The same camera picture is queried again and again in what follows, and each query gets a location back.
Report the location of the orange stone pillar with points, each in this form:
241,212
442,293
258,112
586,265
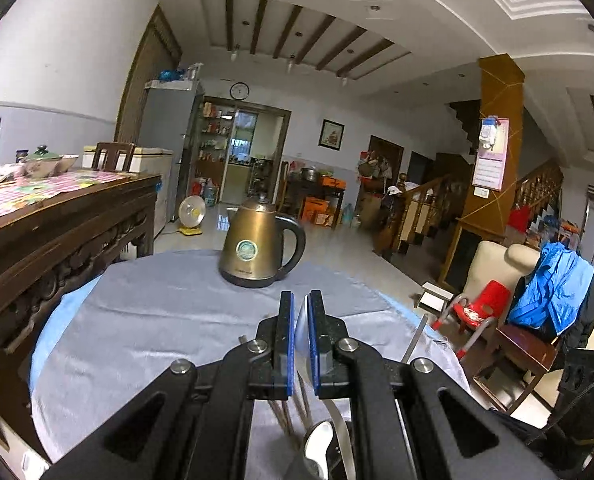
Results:
499,90

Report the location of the hanging bags on wall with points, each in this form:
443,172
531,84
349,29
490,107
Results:
374,169

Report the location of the framed wall picture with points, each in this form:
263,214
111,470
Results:
331,134

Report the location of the pink wall calendar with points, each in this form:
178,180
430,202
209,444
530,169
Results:
489,170

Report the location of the bronze electric kettle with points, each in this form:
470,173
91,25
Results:
249,250

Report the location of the pantry shelf with jars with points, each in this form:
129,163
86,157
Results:
214,150

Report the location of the light blue table cover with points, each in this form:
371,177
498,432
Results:
57,330

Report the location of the dark wooden dining table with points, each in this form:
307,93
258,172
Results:
307,187

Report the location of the blue bag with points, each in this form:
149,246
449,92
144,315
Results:
168,74

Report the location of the grey refrigerator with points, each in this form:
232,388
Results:
164,125

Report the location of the white step stool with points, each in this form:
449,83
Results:
434,300

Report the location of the round fan yellow base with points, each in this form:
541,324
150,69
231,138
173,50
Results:
193,211

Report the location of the dark red wooden chair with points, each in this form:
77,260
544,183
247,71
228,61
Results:
522,347

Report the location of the wooden stair railing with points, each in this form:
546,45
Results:
417,210

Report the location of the grey tablecloth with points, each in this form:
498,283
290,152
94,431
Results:
152,320

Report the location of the blue jacket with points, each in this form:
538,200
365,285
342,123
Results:
552,285

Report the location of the brown wooden chair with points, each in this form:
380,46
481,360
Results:
113,156

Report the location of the flat orange box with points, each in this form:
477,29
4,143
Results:
332,182

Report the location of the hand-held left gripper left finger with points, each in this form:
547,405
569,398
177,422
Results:
289,340

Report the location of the pendant ceiling lamp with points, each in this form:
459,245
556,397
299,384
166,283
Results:
236,52
344,79
291,62

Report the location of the metal basin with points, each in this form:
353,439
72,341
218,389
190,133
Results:
309,175

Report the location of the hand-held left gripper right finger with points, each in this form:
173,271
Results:
313,340

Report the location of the beige sofa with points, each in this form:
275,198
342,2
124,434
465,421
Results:
487,265

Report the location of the white bowl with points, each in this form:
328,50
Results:
70,162

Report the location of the round wall clock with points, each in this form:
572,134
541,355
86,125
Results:
239,91

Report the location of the white chest freezer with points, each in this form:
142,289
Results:
149,160

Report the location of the bowl with green lid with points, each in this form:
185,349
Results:
42,165

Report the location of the brown cardboard carton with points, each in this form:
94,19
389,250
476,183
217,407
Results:
323,219

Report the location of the clear plastic bottle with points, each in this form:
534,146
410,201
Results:
193,71

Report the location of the blue water jug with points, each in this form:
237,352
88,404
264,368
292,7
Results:
348,215
210,196

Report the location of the carved wooden sideboard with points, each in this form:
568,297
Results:
52,240

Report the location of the red plastic child chair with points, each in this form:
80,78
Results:
492,297

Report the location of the pink checkered cloth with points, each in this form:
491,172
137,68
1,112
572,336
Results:
37,192

